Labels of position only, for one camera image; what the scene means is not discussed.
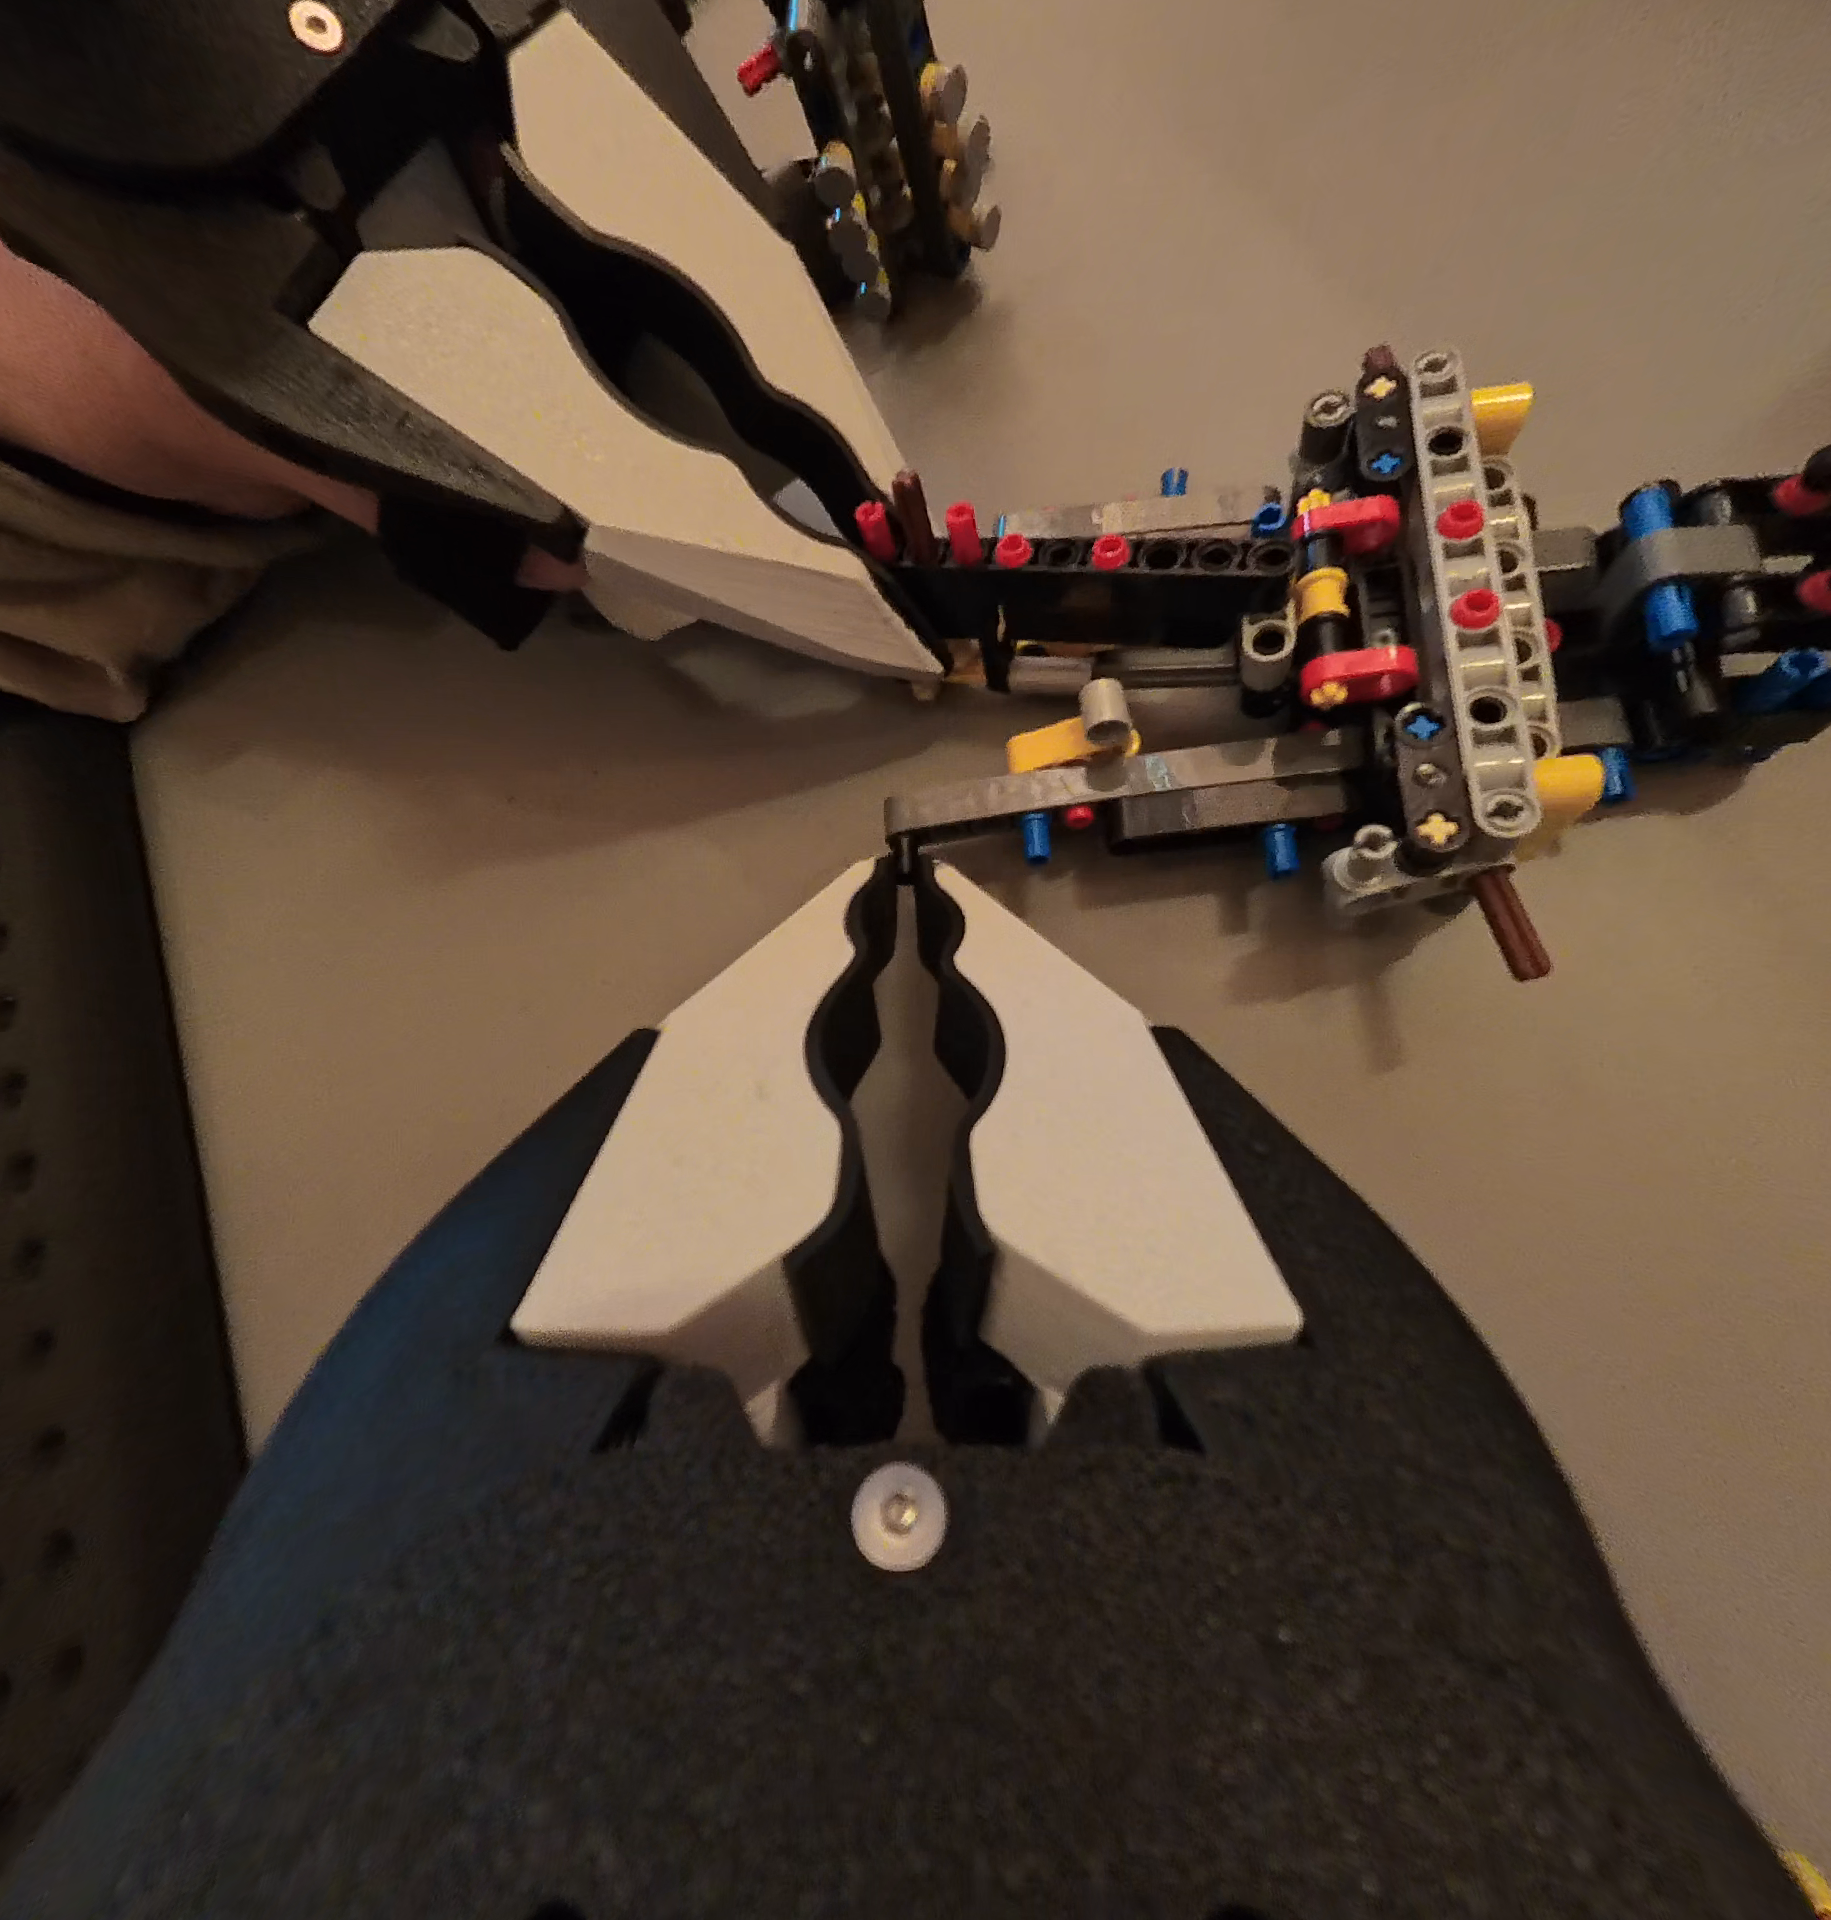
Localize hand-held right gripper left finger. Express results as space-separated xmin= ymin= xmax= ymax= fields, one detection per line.
xmin=509 ymin=862 xmax=894 ymax=1445

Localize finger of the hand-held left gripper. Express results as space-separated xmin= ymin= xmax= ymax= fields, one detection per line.
xmin=500 ymin=0 xmax=919 ymax=508
xmin=306 ymin=244 xmax=949 ymax=703

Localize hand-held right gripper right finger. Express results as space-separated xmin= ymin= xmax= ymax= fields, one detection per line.
xmin=932 ymin=868 xmax=1306 ymax=1424

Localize black toy brick engine assembly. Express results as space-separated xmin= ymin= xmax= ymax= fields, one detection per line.
xmin=735 ymin=0 xmax=1003 ymax=328

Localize black grey toy brick chassis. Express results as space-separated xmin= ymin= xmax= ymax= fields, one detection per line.
xmin=850 ymin=343 xmax=1831 ymax=989

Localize person's left forearm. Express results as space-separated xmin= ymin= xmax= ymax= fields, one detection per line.
xmin=0 ymin=426 xmax=323 ymax=725

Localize grey desk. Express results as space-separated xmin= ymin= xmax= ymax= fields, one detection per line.
xmin=127 ymin=0 xmax=1831 ymax=1920

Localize person's left hand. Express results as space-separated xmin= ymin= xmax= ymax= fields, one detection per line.
xmin=0 ymin=196 xmax=383 ymax=541

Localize dark perforated panel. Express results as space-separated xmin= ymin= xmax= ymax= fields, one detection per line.
xmin=0 ymin=703 xmax=253 ymax=1910

